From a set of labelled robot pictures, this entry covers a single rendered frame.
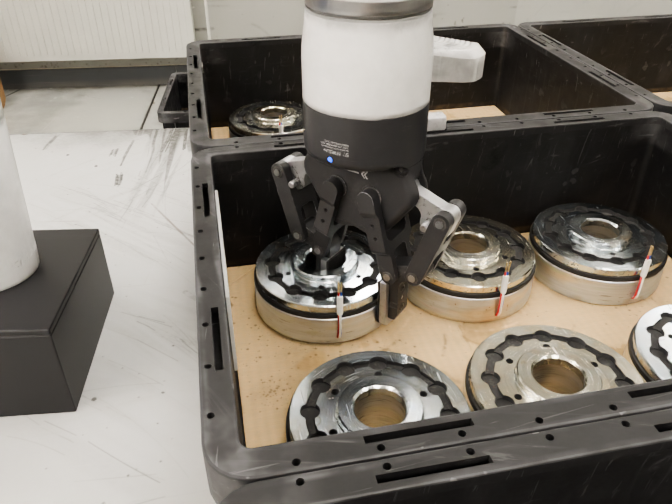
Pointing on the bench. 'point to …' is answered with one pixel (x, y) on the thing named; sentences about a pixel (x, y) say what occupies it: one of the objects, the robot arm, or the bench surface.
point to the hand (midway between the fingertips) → (360, 287)
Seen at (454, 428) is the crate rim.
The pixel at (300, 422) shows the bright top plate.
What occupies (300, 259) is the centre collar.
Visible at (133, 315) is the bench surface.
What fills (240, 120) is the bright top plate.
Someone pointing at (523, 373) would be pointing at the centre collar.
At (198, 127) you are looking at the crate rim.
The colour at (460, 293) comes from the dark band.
